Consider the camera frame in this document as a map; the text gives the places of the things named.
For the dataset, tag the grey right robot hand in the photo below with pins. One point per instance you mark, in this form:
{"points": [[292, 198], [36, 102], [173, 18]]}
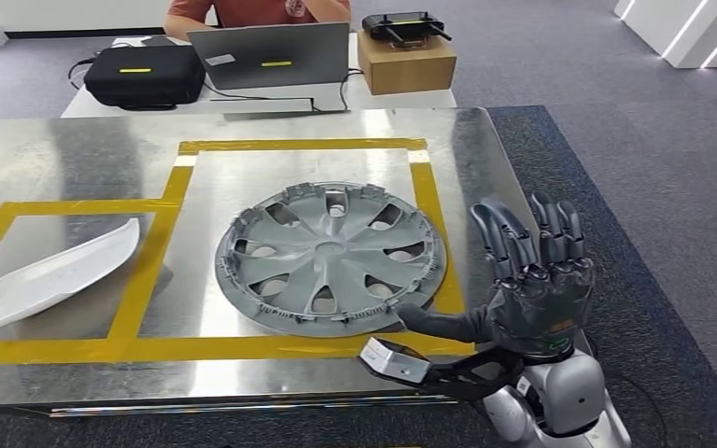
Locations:
{"points": [[544, 309]]}

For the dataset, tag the grey plastic wheel hubcap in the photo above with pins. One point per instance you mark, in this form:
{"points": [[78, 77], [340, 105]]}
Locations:
{"points": [[327, 272]]}

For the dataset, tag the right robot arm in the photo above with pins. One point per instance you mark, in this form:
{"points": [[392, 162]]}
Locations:
{"points": [[569, 389]]}

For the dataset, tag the yellow workbench tape marking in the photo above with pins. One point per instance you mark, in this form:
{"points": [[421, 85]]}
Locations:
{"points": [[142, 278]]}

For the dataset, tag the long white plastic part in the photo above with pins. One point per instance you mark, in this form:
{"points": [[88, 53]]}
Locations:
{"points": [[43, 284]]}

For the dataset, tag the brown cardboard box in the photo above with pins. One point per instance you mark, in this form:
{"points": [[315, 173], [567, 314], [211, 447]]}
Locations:
{"points": [[405, 71]]}

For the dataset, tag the black router with antennas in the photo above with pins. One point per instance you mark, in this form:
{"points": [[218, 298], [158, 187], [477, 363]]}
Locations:
{"points": [[399, 23]]}

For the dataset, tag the grey flat metal bar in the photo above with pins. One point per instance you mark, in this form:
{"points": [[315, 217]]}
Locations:
{"points": [[266, 106]]}

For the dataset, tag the grey laptop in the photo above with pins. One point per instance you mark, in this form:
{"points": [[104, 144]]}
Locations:
{"points": [[312, 49]]}

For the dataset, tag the person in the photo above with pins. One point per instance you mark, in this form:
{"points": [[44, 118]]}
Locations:
{"points": [[244, 11]]}

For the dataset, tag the black zip case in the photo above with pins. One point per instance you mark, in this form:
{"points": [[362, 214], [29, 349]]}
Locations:
{"points": [[145, 86]]}

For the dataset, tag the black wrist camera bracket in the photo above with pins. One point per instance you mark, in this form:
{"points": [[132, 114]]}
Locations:
{"points": [[457, 377]]}

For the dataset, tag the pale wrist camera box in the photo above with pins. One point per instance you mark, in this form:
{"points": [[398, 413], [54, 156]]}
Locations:
{"points": [[395, 365]]}

